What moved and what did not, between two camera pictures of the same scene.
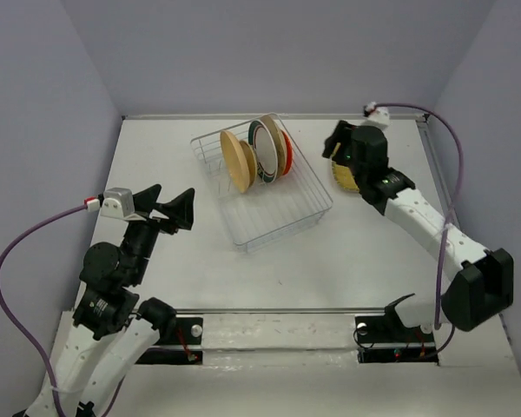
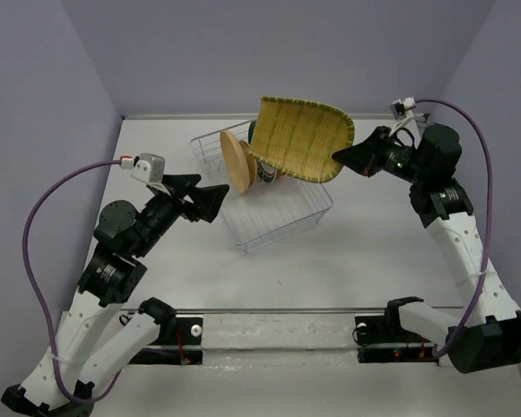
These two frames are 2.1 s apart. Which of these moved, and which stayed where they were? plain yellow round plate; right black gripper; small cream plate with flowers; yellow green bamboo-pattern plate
Moved: right black gripper; yellow green bamboo-pattern plate
Stayed: small cream plate with flowers; plain yellow round plate
